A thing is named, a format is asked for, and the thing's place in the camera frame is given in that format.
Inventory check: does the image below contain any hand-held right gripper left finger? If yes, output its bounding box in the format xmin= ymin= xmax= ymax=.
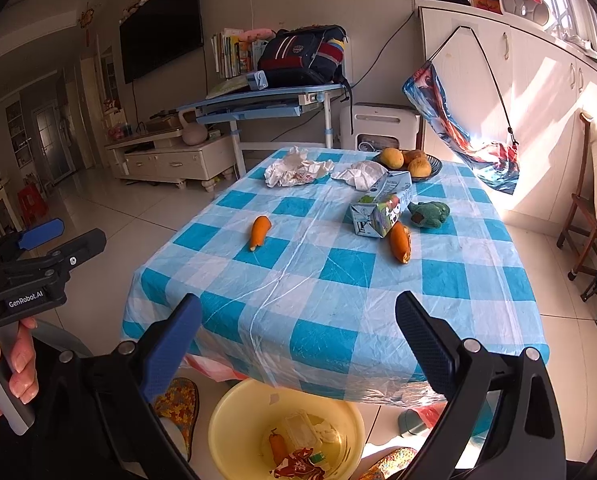
xmin=43 ymin=292 xmax=202 ymax=480

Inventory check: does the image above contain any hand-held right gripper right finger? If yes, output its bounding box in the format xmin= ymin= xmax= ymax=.
xmin=395 ymin=291 xmax=567 ymax=480

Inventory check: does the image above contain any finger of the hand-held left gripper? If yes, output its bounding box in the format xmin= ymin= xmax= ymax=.
xmin=0 ymin=218 xmax=65 ymax=256
xmin=8 ymin=228 xmax=107 ymax=283

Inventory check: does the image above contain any yellow plastic basin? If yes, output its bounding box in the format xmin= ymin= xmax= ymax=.
xmin=207 ymin=377 xmax=367 ymax=480

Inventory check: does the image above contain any green knitted tree toy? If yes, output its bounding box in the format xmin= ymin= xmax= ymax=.
xmin=407 ymin=201 xmax=451 ymax=229

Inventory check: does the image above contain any plain white tissue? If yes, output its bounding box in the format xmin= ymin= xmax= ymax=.
xmin=331 ymin=161 xmax=387 ymax=192

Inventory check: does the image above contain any person's left hand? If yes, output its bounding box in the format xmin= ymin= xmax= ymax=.
xmin=0 ymin=316 xmax=39 ymax=426

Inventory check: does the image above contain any red plastic stool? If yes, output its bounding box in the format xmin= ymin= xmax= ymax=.
xmin=17 ymin=183 xmax=46 ymax=226

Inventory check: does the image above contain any floral patterned cloth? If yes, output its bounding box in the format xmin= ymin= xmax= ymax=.
xmin=361 ymin=447 xmax=419 ymax=480
xmin=153 ymin=377 xmax=200 ymax=463

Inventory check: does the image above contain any orange bread-shaped toy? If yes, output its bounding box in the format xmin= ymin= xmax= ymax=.
xmin=389 ymin=221 xmax=412 ymax=265

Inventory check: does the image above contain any blue white checked tablecloth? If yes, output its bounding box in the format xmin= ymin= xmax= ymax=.
xmin=121 ymin=146 xmax=550 ymax=408

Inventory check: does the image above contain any cartoon print milk carton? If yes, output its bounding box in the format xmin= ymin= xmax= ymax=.
xmin=349 ymin=194 xmax=403 ymax=237

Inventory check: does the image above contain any cream television stand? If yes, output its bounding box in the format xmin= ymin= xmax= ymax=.
xmin=104 ymin=127 xmax=239 ymax=193

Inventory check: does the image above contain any small white tissue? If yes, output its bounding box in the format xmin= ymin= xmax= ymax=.
xmin=316 ymin=420 xmax=342 ymax=443

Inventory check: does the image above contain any clear plastic tray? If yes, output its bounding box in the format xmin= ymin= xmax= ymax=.
xmin=283 ymin=410 xmax=318 ymax=446

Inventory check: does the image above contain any blue white milk carton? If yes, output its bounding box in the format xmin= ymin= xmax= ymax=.
xmin=366 ymin=170 xmax=413 ymax=211

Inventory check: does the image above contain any pink vase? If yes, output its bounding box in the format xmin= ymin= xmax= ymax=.
xmin=179 ymin=110 xmax=208 ymax=147

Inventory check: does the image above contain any red printed wrapper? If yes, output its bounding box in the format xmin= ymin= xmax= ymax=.
xmin=271 ymin=449 xmax=327 ymax=479

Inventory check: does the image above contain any dark glass fruit plate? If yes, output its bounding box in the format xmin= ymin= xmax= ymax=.
xmin=371 ymin=150 xmax=443 ymax=182

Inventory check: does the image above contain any wooden chair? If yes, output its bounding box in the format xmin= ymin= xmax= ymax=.
xmin=557 ymin=110 xmax=597 ymax=328

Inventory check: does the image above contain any crumpled tissue with wrapper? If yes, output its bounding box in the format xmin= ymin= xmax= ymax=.
xmin=263 ymin=146 xmax=335 ymax=188

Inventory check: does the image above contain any white air purifier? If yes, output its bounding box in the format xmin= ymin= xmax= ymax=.
xmin=339 ymin=102 xmax=422 ymax=152

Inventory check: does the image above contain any blue study desk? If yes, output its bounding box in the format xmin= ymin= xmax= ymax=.
xmin=176 ymin=82 xmax=349 ymax=178

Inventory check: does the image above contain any black flat television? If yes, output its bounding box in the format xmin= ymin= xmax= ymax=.
xmin=119 ymin=0 xmax=204 ymax=85

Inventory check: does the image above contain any row of books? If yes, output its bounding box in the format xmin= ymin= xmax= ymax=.
xmin=210 ymin=29 xmax=270 ymax=81

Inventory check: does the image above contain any white cabinet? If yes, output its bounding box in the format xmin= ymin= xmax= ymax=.
xmin=416 ymin=0 xmax=597 ymax=233

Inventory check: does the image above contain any dark striped backpack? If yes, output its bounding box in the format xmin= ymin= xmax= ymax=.
xmin=257 ymin=24 xmax=353 ymax=103

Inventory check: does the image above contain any printed drawstring bag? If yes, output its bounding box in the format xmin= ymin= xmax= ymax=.
xmin=403 ymin=25 xmax=522 ymax=195

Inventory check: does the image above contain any red knot wall ornament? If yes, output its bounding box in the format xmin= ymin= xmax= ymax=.
xmin=78 ymin=2 xmax=100 ymax=47

